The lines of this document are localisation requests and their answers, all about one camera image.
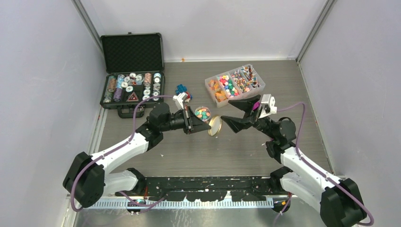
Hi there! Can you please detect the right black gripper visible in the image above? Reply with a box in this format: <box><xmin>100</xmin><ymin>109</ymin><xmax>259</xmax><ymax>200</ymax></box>
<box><xmin>221</xmin><ymin>95</ymin><xmax>278</xmax><ymax>140</ymax></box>

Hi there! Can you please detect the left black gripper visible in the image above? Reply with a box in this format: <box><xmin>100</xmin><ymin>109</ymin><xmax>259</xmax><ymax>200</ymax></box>
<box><xmin>160</xmin><ymin>105</ymin><xmax>210</xmax><ymax>135</ymax></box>

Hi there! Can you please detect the clear plastic jar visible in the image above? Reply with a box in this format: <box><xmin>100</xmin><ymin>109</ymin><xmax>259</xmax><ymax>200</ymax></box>
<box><xmin>195</xmin><ymin>106</ymin><xmax>211</xmax><ymax>122</ymax></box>

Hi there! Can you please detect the magenta plastic scoop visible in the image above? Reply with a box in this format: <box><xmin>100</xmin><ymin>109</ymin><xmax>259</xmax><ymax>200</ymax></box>
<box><xmin>253</xmin><ymin>102</ymin><xmax>261</xmax><ymax>111</ymax></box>

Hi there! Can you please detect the gold jar lid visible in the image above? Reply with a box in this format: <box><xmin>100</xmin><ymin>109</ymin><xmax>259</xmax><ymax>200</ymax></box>
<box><xmin>208</xmin><ymin>115</ymin><xmax>222</xmax><ymax>136</ymax></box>

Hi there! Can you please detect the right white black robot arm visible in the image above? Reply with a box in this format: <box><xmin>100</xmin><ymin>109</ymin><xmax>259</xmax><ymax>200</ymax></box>
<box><xmin>221</xmin><ymin>94</ymin><xmax>374</xmax><ymax>227</ymax></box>

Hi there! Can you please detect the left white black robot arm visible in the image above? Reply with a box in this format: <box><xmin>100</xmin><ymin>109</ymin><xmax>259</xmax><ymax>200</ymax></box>
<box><xmin>62</xmin><ymin>103</ymin><xmax>211</xmax><ymax>212</ymax></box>

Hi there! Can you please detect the clear compartment candy box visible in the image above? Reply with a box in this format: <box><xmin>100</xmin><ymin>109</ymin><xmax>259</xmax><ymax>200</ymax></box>
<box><xmin>205</xmin><ymin>64</ymin><xmax>266</xmax><ymax>108</ymax></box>

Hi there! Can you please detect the blue red brick toy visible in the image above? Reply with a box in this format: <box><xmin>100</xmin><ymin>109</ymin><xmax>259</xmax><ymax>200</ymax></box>
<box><xmin>175</xmin><ymin>84</ymin><xmax>192</xmax><ymax>103</ymax></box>

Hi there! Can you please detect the black poker chip case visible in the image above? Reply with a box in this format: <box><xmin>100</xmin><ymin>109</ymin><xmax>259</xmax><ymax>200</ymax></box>
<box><xmin>100</xmin><ymin>33</ymin><xmax>166</xmax><ymax>109</ymax></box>

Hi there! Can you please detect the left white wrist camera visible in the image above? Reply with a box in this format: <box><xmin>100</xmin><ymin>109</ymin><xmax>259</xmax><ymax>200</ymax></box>
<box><xmin>173</xmin><ymin>93</ymin><xmax>187</xmax><ymax>110</ymax></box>

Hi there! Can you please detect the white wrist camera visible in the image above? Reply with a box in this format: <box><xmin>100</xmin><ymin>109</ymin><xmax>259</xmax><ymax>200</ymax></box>
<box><xmin>173</xmin><ymin>93</ymin><xmax>187</xmax><ymax>110</ymax></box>
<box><xmin>258</xmin><ymin>94</ymin><xmax>278</xmax><ymax>119</ymax></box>

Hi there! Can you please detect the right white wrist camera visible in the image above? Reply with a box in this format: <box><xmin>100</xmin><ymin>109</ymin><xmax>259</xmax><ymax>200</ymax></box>
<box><xmin>258</xmin><ymin>94</ymin><xmax>278</xmax><ymax>119</ymax></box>

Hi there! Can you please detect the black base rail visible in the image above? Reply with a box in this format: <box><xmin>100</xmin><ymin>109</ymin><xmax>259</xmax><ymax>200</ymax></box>
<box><xmin>124</xmin><ymin>176</ymin><xmax>290</xmax><ymax>202</ymax></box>

